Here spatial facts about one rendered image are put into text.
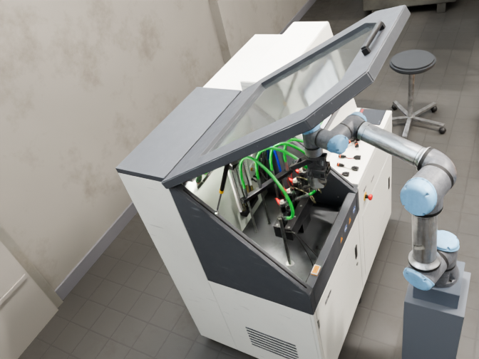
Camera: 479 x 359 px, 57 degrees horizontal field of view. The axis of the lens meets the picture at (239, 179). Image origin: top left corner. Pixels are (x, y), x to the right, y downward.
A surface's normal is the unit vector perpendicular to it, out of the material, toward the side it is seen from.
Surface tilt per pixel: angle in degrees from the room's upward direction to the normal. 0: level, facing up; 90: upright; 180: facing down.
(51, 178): 90
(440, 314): 90
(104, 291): 0
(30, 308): 90
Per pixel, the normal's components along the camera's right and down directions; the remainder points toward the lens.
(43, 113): 0.87, 0.15
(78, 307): -0.22, -0.75
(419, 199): -0.74, 0.46
